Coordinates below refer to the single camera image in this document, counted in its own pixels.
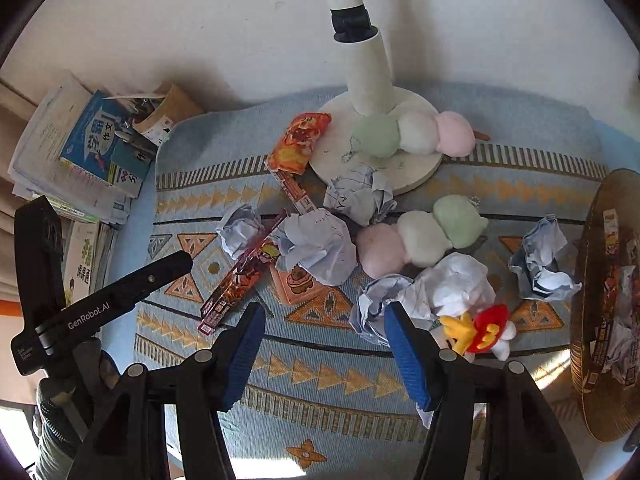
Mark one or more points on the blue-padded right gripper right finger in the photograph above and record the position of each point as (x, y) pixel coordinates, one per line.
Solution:
(416, 355)

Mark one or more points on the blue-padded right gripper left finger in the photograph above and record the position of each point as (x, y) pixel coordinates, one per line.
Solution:
(238, 348)

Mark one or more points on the dark red long box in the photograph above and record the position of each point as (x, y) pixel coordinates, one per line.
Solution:
(603, 330)

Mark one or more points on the paper ball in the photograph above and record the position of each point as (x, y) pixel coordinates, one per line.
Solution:
(622, 357)

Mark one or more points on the orange long card box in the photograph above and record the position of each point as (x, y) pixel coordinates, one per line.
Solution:
(611, 237)

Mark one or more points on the gloved left hand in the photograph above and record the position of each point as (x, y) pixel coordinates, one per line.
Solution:
(58, 400)

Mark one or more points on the flat books on desk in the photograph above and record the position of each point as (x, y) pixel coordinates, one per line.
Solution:
(87, 259)

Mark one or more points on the Naruto long card box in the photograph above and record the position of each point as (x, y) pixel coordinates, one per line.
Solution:
(262, 253)

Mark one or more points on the red yellow chicken plush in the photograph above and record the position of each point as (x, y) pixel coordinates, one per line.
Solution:
(490, 330)

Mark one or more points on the large crumpled paper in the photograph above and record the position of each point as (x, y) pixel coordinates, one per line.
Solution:
(457, 284)

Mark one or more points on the capybara pink small box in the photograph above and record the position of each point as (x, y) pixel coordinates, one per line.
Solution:
(296, 286)

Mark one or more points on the stack of books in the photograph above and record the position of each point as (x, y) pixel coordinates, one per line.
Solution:
(36, 168)

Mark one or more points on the blue study book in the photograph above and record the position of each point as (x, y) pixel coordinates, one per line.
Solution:
(99, 144)

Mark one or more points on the tricolour dango plush on mat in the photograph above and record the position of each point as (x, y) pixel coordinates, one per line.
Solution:
(420, 238)

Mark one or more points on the crumpled paper left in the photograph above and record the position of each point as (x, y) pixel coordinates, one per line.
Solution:
(237, 228)

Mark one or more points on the crumpled paper centre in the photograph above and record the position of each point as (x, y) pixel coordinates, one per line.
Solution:
(319, 243)

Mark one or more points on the patterned blue woven mat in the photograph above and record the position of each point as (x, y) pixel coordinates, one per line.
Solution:
(321, 401)

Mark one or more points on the crumpled paper right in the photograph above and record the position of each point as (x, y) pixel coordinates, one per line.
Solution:
(535, 267)

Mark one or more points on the cardboard pen holder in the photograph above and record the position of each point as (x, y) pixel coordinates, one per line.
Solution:
(173, 107)

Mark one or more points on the red box under snack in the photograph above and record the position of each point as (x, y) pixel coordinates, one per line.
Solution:
(296, 194)

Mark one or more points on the crumpled paper near lamp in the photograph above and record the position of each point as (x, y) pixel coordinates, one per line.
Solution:
(364, 195)

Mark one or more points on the woven round basket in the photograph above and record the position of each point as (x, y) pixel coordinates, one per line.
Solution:
(610, 409)

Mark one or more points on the orange snack plush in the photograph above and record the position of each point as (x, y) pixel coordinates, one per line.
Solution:
(294, 149)

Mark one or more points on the tricolour dango plush on base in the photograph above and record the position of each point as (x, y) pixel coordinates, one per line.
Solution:
(414, 132)

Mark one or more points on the white desk lamp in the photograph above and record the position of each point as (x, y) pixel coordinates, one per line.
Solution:
(370, 91)

